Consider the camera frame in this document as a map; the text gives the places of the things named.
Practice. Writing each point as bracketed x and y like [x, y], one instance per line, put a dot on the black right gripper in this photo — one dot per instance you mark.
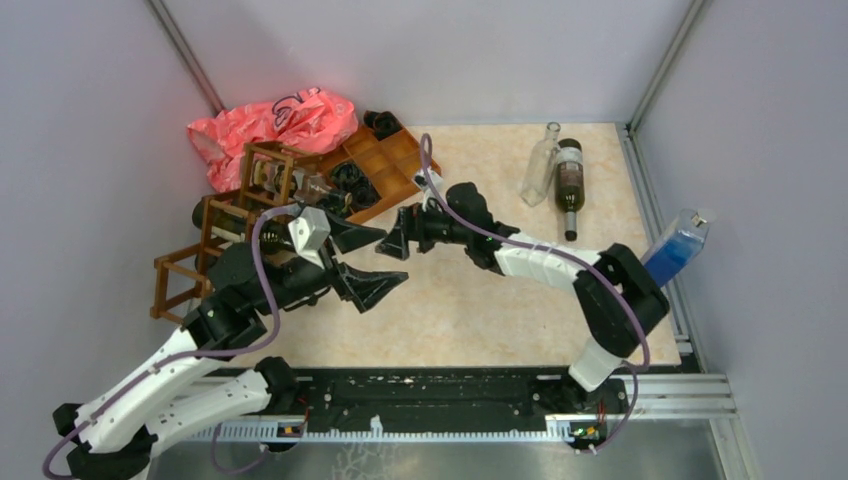
[411, 224]

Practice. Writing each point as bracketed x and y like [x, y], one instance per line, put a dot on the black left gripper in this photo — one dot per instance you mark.
[366, 287]

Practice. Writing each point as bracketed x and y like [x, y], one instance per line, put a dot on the green wine bottle black neck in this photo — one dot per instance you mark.
[225, 225]

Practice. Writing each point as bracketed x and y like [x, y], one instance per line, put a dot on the clear glass bottle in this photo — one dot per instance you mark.
[538, 173]

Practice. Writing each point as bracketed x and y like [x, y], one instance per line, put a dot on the blue liquid square bottle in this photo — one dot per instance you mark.
[681, 241]

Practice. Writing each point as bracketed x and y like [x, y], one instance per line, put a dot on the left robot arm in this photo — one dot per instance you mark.
[119, 433]

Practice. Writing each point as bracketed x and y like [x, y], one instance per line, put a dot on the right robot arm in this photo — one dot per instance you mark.
[620, 301]

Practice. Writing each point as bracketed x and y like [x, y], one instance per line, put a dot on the brown wooden wine rack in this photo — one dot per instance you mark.
[182, 276]

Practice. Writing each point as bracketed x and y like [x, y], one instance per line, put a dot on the dark wine bottle lying down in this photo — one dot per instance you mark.
[569, 186]

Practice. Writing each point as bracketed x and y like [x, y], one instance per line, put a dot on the rolled black sock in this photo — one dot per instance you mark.
[348, 177]

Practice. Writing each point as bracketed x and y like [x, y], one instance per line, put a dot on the wooden compartment tray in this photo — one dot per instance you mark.
[389, 164]

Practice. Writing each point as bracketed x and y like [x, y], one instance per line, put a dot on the rolled dark sock far corner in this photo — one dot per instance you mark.
[382, 124]

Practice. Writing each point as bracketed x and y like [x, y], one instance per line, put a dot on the pink plastic bag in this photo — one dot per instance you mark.
[313, 120]

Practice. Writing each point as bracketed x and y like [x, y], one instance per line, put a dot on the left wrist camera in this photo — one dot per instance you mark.
[308, 233]

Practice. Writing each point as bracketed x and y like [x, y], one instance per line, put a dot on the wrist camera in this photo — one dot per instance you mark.
[308, 233]
[429, 182]

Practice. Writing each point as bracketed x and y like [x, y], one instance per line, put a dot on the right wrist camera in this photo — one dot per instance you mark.
[429, 182]

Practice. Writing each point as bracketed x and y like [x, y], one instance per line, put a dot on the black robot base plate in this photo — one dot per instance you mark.
[444, 400]

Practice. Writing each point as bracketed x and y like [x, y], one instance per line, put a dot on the white cable duct strip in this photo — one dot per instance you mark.
[271, 432]

